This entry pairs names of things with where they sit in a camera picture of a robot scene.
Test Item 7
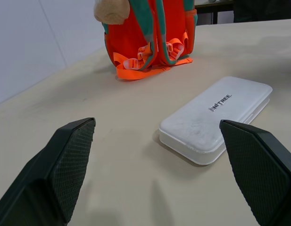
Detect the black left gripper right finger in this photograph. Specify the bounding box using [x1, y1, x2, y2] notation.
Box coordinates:
[219, 119, 291, 226]

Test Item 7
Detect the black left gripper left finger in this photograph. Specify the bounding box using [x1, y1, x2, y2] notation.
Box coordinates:
[0, 117, 97, 226]

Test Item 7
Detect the white plastic pencil case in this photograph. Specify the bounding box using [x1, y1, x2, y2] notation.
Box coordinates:
[158, 76, 274, 166]

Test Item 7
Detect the orange backpack with teal straps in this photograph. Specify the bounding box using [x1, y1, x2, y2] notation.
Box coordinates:
[103, 0, 198, 81]

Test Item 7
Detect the black desk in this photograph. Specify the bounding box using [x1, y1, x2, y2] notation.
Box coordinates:
[194, 1, 235, 25]

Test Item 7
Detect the beige plush toy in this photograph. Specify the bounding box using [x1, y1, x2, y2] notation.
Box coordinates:
[93, 0, 131, 25]

